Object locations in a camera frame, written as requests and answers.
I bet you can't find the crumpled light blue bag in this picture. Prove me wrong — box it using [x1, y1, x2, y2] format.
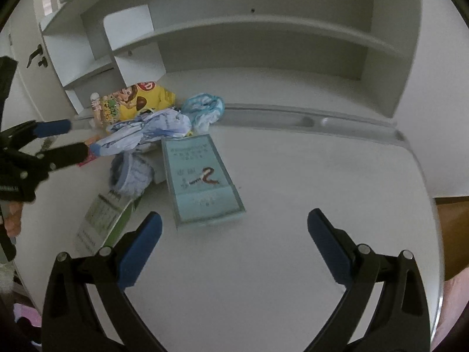
[181, 93, 225, 134]

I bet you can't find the green white cigarette box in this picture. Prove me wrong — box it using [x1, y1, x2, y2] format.
[75, 191, 141, 257]

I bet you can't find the red yellow small box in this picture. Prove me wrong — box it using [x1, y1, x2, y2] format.
[78, 135, 101, 167]

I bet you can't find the light blue booklet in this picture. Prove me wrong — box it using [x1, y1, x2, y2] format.
[162, 134, 246, 226]

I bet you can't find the white desk hutch shelf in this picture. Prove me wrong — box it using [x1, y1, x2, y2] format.
[40, 0, 422, 122]

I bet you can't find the person left hand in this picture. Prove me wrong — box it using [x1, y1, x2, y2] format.
[3, 202, 24, 238]

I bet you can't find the black door handle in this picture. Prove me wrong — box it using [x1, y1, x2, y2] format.
[26, 44, 48, 68]

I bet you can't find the white door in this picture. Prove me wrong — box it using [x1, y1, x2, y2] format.
[1, 0, 76, 129]

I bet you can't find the yellow cookie snack bag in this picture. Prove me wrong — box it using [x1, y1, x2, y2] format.
[90, 81, 176, 128]

